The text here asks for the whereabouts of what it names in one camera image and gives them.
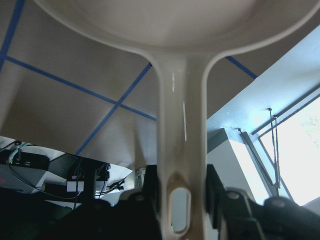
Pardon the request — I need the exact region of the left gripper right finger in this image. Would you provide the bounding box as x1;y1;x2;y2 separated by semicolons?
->
206;164;320;240

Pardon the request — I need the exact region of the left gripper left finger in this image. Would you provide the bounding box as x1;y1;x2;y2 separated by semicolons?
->
49;165;162;240

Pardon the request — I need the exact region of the beige plastic dustpan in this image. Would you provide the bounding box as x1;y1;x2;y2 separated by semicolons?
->
37;0;320;240

